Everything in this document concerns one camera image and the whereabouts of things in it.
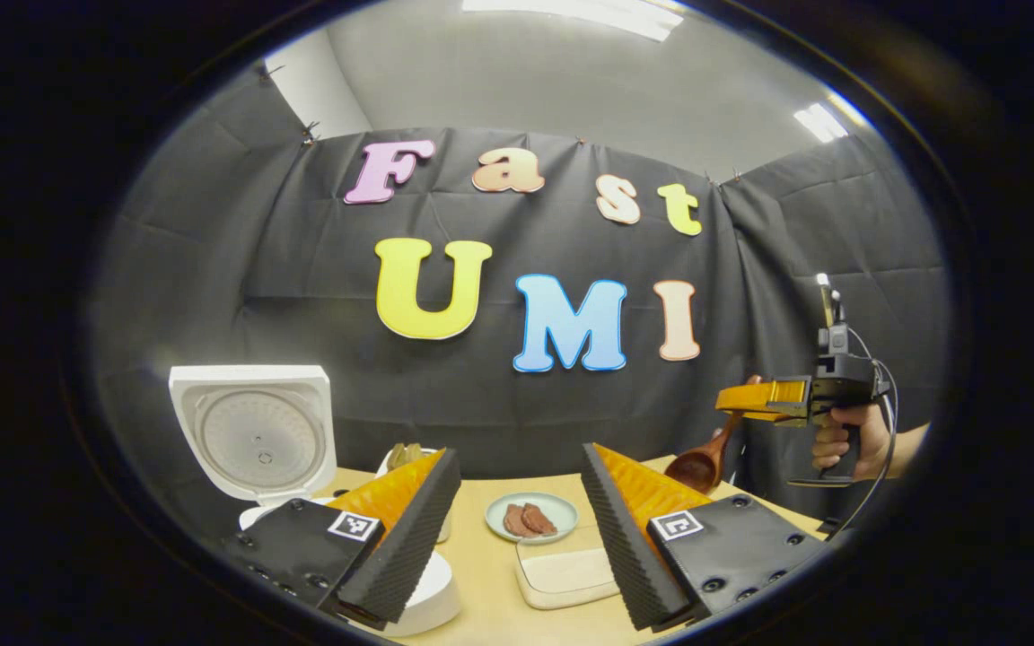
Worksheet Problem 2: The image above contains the small ceiling light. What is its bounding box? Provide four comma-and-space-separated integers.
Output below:
793, 101, 851, 144

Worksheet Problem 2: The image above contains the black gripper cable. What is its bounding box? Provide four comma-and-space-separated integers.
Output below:
827, 327, 901, 540

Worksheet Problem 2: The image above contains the brown wooden spoon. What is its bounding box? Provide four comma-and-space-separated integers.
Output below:
664, 374, 766, 495

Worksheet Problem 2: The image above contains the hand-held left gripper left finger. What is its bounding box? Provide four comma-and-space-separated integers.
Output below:
221, 447, 463, 631

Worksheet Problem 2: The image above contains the large ceiling light panel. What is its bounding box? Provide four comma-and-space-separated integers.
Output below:
461, 0, 688, 43

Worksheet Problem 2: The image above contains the light green plate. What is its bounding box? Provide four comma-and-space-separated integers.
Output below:
484, 491, 580, 546

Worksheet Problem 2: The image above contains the black backdrop cloth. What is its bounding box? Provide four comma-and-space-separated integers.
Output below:
91, 58, 953, 539

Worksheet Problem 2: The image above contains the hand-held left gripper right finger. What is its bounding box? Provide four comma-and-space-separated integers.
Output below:
579, 441, 829, 633

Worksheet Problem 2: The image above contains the beige tray with clear lid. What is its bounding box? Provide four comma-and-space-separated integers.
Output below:
514, 537, 623, 612

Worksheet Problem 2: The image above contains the white toaster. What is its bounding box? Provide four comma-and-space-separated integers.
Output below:
374, 444, 454, 545

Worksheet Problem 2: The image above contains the white rice cooker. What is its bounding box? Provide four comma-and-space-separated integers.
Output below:
167, 363, 463, 639

